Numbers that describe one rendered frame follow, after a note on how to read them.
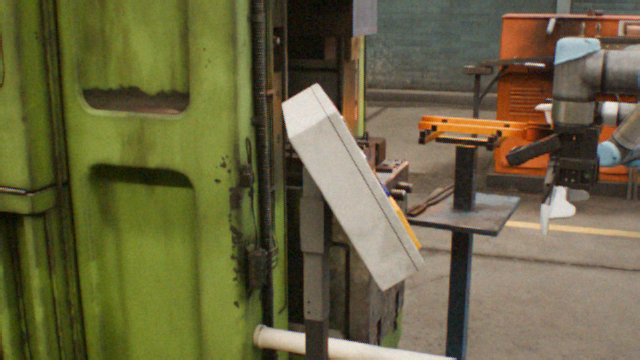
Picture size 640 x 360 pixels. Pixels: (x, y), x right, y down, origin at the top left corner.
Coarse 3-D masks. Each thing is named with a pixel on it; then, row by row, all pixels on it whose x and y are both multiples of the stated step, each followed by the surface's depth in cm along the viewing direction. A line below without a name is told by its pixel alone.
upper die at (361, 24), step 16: (288, 0) 161; (304, 0) 160; (320, 0) 158; (336, 0) 157; (352, 0) 156; (368, 0) 167; (288, 16) 162; (304, 16) 161; (320, 16) 159; (336, 16) 158; (352, 16) 157; (368, 16) 168; (288, 32) 163; (304, 32) 161; (320, 32) 160; (336, 32) 159; (352, 32) 158; (368, 32) 169
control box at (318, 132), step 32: (320, 96) 116; (288, 128) 106; (320, 128) 99; (320, 160) 100; (352, 160) 101; (352, 192) 102; (384, 192) 103; (352, 224) 103; (384, 224) 103; (384, 256) 105; (416, 256) 105; (384, 288) 106
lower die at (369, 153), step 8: (288, 136) 185; (288, 144) 180; (288, 152) 175; (296, 152) 174; (368, 152) 178; (288, 160) 171; (296, 160) 170; (368, 160) 178; (288, 168) 171; (296, 168) 170
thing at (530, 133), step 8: (424, 128) 227; (440, 128) 225; (448, 128) 224; (456, 128) 223; (464, 128) 222; (472, 128) 220; (480, 128) 219; (488, 128) 218; (496, 128) 218; (504, 128) 217; (512, 128) 217; (528, 128) 213; (536, 128) 212; (544, 128) 212; (512, 136) 215; (520, 136) 214; (528, 136) 214; (536, 136) 213; (544, 136) 212
